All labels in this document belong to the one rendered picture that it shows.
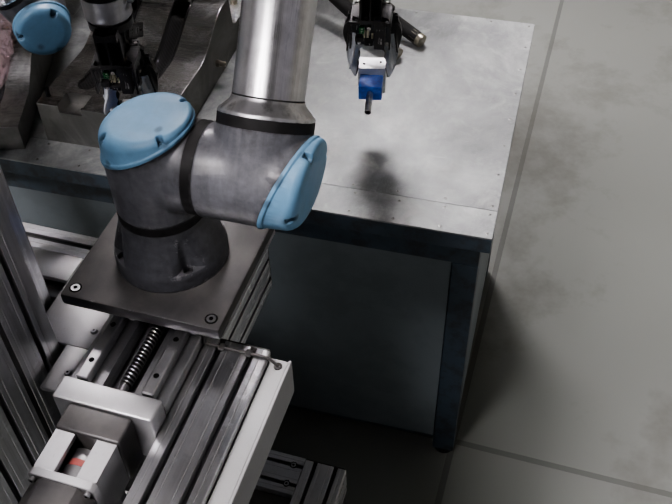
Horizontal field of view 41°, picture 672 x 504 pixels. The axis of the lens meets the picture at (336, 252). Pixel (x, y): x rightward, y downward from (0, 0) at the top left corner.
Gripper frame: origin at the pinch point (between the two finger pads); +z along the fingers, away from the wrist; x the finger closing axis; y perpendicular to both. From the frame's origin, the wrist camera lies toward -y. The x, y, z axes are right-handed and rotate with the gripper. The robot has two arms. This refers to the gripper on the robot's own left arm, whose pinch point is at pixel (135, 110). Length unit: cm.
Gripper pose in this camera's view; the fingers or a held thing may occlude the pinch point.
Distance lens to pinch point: 162.5
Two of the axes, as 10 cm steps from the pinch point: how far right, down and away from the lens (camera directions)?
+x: 10.0, 0.0, -0.3
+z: 0.2, 6.9, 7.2
